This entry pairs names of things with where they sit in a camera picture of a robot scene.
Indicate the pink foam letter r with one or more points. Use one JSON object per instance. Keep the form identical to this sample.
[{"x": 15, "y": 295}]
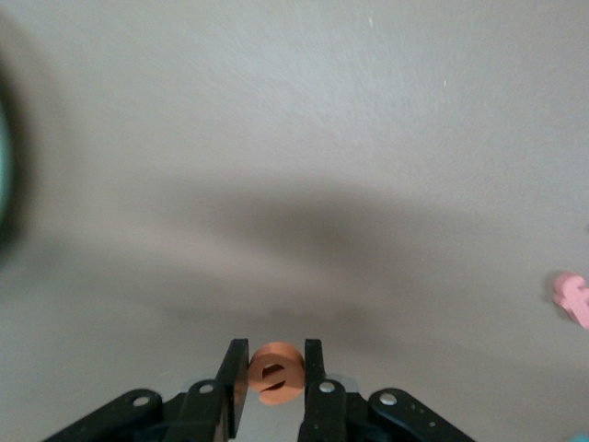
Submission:
[{"x": 573, "y": 297}]

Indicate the orange foam letter e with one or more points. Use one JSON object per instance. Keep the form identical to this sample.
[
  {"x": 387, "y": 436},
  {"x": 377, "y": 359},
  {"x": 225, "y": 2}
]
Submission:
[{"x": 276, "y": 389}]

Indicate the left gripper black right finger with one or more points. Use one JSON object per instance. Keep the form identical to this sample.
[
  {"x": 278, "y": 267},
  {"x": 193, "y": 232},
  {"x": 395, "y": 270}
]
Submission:
[{"x": 317, "y": 405}]

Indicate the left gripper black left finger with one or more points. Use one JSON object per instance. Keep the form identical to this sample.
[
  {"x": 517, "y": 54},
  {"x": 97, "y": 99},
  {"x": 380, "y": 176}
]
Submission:
[{"x": 237, "y": 368}]

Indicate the green plate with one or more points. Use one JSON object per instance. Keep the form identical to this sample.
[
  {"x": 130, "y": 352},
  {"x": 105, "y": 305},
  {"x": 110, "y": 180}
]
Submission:
[{"x": 3, "y": 175}]

